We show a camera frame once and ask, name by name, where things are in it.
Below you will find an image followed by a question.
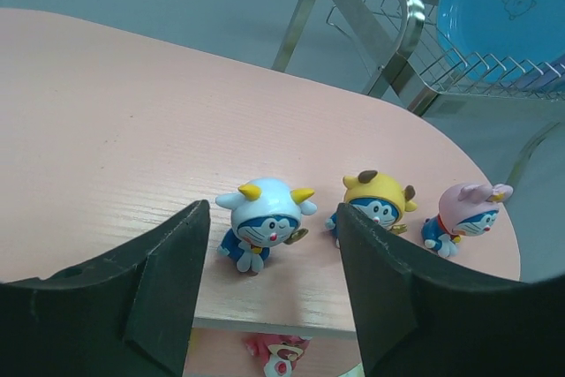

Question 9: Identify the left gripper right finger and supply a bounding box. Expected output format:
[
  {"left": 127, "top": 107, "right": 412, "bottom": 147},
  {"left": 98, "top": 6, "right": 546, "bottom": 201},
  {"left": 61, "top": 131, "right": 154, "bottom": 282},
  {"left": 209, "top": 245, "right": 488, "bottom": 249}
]
[{"left": 337, "top": 204, "right": 564, "bottom": 376}]

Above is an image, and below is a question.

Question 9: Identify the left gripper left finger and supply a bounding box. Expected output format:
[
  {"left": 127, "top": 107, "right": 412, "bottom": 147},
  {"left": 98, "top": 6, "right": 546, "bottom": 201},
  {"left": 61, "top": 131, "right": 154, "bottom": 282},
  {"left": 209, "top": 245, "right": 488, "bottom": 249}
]
[{"left": 1, "top": 200, "right": 211, "bottom": 376}]

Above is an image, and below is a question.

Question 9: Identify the pink figure toy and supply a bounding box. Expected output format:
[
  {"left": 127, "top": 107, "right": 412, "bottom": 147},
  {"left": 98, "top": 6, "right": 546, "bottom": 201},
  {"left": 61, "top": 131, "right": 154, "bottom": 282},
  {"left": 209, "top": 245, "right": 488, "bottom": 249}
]
[
  {"left": 243, "top": 333, "right": 312, "bottom": 377},
  {"left": 420, "top": 184, "right": 514, "bottom": 258}
]

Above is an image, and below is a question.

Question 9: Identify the yellow blue duck figure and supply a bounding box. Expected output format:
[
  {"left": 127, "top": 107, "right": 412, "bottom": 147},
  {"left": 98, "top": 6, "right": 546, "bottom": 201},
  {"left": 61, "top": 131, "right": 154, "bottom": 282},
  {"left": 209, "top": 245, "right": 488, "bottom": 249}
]
[{"left": 343, "top": 170, "right": 418, "bottom": 235}]

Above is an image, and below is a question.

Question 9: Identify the blue white duck figure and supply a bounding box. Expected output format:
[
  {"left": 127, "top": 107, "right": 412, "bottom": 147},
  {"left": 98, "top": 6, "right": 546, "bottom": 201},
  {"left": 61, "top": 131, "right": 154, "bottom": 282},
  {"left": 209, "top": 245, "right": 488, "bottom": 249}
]
[{"left": 215, "top": 177, "right": 317, "bottom": 275}]

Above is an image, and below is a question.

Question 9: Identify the pink three-tier shelf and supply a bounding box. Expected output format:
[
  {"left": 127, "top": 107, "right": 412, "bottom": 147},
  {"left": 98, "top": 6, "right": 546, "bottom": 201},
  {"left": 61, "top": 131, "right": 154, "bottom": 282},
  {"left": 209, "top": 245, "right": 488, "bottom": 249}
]
[{"left": 0, "top": 8, "right": 522, "bottom": 377}]

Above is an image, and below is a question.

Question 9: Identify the purple plate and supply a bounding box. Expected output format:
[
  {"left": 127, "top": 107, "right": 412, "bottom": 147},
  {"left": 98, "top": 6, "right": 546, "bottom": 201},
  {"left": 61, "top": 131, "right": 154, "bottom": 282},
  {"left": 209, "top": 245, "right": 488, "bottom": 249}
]
[{"left": 513, "top": 56, "right": 564, "bottom": 92}]

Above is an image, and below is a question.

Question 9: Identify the steel dish rack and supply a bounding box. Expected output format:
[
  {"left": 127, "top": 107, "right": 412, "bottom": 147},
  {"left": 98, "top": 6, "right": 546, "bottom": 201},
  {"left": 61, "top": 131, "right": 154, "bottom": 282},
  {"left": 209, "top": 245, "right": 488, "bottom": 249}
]
[{"left": 271, "top": 0, "right": 565, "bottom": 184}]

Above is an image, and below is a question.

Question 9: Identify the left blue plate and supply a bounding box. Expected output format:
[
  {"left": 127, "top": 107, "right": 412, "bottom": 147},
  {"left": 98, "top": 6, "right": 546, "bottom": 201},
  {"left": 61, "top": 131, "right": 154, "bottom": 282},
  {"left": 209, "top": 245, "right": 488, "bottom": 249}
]
[{"left": 436, "top": 0, "right": 564, "bottom": 87}]

